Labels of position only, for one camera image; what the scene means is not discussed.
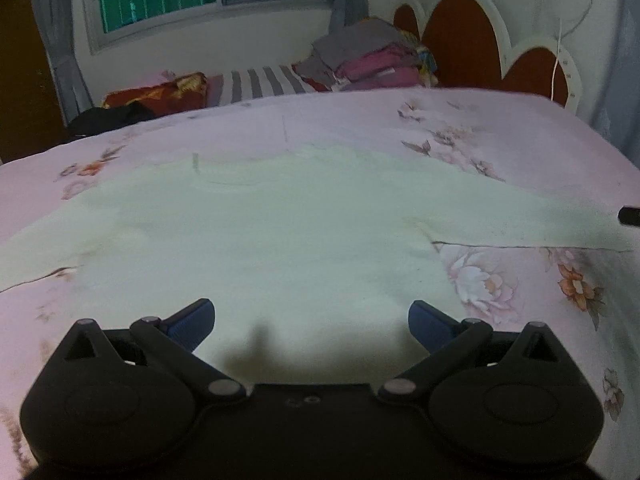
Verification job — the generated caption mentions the pale green small garment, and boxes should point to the pale green small garment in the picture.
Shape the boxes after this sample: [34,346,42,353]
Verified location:
[1,146,631,382]

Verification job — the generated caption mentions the magenta folded clothes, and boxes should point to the magenta folded clothes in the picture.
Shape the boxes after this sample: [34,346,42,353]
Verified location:
[334,44,425,91]

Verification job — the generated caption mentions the pink floral bed sheet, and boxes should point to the pink floral bed sheet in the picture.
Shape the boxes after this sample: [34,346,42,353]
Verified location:
[1,89,639,479]

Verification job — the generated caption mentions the black cloth bundle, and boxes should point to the black cloth bundle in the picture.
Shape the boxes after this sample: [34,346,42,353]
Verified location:
[67,101,156,138]

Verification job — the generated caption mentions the colourful patterned cloth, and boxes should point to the colourful patterned cloth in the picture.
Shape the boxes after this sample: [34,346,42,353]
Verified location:
[416,46,438,88]

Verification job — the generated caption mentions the red white heart headboard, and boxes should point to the red white heart headboard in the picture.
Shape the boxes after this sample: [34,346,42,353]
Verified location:
[393,0,582,114]

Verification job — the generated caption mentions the red floral pillow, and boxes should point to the red floral pillow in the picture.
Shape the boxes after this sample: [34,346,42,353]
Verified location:
[102,73,208,117]

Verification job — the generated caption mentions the striped grey white blanket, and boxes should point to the striped grey white blanket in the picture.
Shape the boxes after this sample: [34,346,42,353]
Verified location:
[206,65,316,107]

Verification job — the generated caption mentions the grey folded cloth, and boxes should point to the grey folded cloth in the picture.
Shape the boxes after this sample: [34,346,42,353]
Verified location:
[293,18,415,89]

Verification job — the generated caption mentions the grey curtain left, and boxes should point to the grey curtain left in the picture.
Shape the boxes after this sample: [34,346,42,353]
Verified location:
[32,0,93,125]

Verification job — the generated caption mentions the white charging cable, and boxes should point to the white charging cable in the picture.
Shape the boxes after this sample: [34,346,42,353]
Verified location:
[534,0,595,104]

